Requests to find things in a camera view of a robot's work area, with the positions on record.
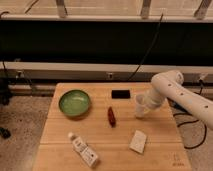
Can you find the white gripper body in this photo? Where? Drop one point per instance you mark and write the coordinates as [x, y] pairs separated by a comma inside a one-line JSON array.
[[153, 99]]

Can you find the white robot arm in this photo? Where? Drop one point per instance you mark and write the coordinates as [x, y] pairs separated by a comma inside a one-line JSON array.
[[169, 85]]

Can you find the green ceramic bowl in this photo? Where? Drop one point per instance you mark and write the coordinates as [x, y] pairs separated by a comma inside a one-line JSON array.
[[74, 103]]

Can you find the black rectangular block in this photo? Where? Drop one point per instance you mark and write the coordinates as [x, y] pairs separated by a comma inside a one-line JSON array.
[[120, 94]]

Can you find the dark red small object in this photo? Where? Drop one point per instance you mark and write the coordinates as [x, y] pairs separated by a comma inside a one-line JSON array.
[[111, 117]]

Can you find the white rectangular sponge block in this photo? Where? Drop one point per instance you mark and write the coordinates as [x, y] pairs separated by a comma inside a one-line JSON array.
[[138, 142]]

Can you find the white tube with label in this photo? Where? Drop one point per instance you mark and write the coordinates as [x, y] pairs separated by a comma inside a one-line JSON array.
[[88, 155]]

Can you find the black object at left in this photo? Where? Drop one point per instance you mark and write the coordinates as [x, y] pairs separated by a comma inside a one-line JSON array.
[[4, 100]]

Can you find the grey wall rail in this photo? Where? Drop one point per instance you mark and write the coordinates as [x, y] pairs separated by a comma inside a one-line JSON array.
[[99, 72]]

